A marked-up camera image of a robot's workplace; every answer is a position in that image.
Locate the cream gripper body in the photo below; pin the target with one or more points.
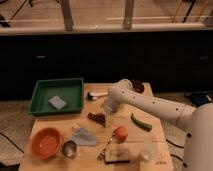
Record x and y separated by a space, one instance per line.
110 106

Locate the bunch of dark grapes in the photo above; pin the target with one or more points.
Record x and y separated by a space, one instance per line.
99 118

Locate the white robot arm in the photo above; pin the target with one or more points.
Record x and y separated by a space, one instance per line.
197 122

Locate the dark maroon bowl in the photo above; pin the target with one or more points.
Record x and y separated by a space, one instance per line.
137 86

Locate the orange red bowl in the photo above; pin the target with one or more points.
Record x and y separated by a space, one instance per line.
46 143

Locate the orange fruit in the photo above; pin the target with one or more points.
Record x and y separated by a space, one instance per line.
121 133

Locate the garlic clove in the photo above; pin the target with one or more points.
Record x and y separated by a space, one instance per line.
75 126

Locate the light blue cloth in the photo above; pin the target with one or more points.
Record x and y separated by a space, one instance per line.
83 137

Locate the green chili pepper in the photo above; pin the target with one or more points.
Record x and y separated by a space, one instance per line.
143 125

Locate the green plastic tray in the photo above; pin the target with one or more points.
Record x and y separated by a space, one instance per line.
70 90

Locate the brown rectangular block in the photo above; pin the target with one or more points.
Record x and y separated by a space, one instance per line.
117 156

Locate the metal spoon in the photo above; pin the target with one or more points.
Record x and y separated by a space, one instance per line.
101 155

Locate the blue sponge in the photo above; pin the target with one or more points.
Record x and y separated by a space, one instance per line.
57 102

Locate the small metal cup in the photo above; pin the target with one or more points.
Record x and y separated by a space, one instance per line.
69 149

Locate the white handled brush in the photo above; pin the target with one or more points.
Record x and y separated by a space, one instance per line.
95 95

